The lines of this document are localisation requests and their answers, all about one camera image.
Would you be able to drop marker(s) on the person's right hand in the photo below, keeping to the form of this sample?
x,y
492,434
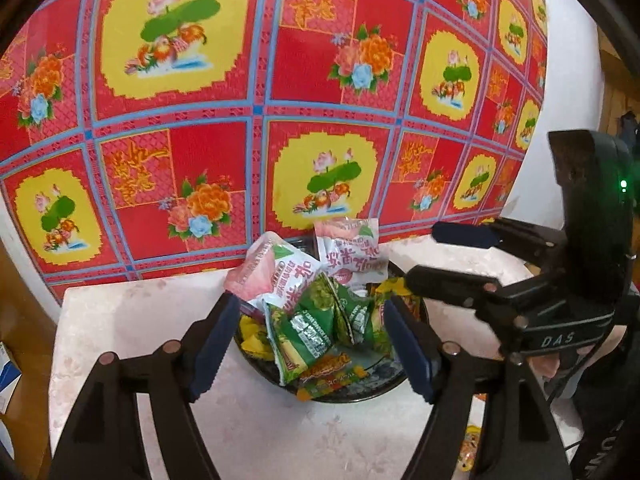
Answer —
x,y
545,365

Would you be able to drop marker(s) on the green pea snack packet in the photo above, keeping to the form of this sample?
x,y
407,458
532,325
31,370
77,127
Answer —
x,y
350,315
300,330

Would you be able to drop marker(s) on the red printed floral cloth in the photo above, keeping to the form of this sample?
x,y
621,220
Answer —
x,y
200,160

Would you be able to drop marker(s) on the dark patterned plate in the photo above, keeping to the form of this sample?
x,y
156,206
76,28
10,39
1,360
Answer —
x,y
370,367

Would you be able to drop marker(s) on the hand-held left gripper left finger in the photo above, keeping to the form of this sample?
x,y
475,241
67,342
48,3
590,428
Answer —
x,y
215,345

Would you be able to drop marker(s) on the white spouted pouch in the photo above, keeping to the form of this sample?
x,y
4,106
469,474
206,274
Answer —
x,y
280,275
350,255

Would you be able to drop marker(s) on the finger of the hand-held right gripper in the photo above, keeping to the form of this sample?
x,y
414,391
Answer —
x,y
450,285
462,235

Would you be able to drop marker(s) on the burger gummy packet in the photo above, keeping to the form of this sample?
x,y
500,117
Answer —
x,y
325,365

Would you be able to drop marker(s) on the yellow cartoon packet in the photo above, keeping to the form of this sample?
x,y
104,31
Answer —
x,y
471,447

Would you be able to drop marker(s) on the small blue white carton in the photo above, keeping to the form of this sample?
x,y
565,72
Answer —
x,y
9,377

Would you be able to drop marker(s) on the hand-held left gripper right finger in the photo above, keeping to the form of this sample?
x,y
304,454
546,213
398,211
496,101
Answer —
x,y
407,350

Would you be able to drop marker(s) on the wooden door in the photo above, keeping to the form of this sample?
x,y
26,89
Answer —
x,y
620,90

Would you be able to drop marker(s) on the wooden cabinet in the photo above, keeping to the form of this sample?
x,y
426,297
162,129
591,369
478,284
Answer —
x,y
30,325

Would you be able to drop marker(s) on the yellow green snack packet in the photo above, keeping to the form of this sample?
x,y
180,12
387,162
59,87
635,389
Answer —
x,y
255,337
395,287

